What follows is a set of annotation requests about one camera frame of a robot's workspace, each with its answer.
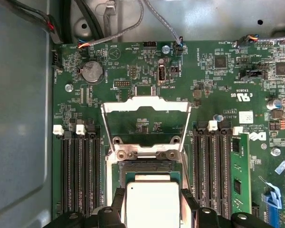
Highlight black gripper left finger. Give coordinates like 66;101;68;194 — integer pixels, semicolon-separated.
44;187;126;228

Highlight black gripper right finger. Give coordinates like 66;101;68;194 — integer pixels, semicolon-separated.
181;189;268;228

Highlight silver CPU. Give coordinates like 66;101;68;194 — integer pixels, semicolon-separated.
124;172;185;228

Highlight RAM slot black clips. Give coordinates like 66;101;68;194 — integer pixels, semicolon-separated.
218;121;232;220
63;130;76;214
85;118;102;212

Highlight CPU socket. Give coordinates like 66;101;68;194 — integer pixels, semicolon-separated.
105;136;195;228

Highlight green RAM stick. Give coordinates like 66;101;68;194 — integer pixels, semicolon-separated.
230;133;252;228

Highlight green motherboard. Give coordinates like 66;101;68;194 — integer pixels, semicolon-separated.
51;40;285;228

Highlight black PC case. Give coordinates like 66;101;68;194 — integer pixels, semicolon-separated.
0;0;285;228

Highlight silver coin battery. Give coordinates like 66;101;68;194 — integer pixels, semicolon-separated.
78;59;105;84

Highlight internal USB port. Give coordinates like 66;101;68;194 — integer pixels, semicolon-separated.
158;64;167;86

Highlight black fan connector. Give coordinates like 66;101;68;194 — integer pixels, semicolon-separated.
51;50;62;71

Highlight black cable red mark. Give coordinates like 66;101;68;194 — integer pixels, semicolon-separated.
13;0;64;45

